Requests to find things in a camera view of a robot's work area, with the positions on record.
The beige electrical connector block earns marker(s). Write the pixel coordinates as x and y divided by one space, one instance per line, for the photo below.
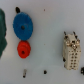
71 51

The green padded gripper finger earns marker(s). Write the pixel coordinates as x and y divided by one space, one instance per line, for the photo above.
3 29

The small red gear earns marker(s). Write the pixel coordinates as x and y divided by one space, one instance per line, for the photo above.
23 49

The large blue gear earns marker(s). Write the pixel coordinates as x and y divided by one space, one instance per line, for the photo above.
23 26

